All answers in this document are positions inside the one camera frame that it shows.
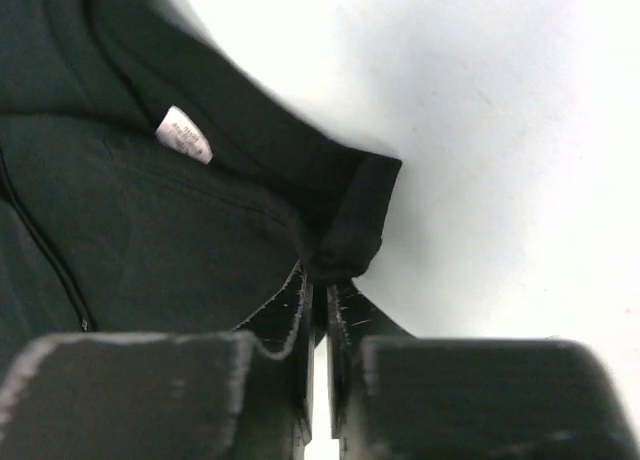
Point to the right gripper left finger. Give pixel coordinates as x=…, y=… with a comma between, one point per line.
x=245, y=394

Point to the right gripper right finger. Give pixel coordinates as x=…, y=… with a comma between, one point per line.
x=396, y=396

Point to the black polo shirt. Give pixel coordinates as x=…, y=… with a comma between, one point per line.
x=148, y=186

